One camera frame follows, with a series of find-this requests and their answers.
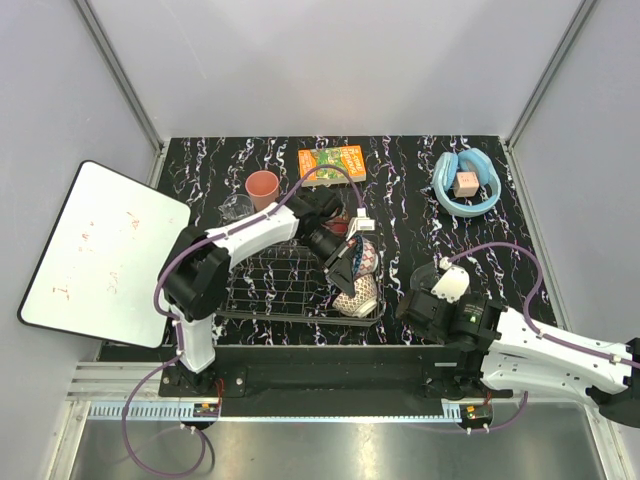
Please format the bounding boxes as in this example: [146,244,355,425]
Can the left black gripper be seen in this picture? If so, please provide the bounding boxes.
[299,226,360,298]

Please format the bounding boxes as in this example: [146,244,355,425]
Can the blue patterned ceramic bowl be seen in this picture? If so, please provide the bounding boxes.
[351,235,378,278]

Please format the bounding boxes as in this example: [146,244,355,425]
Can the red floral plate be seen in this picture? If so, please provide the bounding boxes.
[324,215,350,237]

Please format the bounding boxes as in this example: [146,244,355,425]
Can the brown patterned ceramic bowl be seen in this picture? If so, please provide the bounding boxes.
[332,274,378,318]

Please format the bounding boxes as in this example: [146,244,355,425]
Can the black wire dish rack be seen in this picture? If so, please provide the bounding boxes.
[216,242,385,327]

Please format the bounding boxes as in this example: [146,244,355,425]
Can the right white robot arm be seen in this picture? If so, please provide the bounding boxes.
[396,290,639,428]

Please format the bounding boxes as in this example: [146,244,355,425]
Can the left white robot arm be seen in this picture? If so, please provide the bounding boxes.
[153,186,356,396]

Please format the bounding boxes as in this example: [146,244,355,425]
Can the clear glass bowl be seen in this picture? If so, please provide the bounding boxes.
[410,262,440,292]

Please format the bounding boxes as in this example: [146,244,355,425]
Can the orange green book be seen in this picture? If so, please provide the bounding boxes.
[298,145,367,187]

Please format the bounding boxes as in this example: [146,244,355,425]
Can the pink plastic cup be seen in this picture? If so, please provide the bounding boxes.
[245,170,280,211]

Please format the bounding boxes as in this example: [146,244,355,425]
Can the clear drinking glass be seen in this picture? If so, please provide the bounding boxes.
[218,194,254,222]

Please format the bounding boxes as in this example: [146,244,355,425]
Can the pink dice cube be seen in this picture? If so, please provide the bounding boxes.
[452,171,480,198]

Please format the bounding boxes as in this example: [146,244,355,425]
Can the light blue headphones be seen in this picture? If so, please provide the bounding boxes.
[431,148,502,218]

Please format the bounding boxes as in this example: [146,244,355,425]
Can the white board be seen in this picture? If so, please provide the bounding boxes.
[17,161,191,348]

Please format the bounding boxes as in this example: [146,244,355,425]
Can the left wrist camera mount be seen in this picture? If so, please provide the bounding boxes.
[345,207,376,241]

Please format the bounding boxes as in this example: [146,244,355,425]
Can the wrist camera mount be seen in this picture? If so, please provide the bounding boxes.
[345,207,376,241]
[431,257,470,304]

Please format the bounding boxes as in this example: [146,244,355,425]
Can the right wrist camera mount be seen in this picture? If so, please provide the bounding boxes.
[431,257,470,304]

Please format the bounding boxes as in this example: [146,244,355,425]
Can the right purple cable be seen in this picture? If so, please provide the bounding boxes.
[414,241,640,436]

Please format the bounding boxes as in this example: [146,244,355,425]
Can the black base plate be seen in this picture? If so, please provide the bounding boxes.
[159,345,490,419]

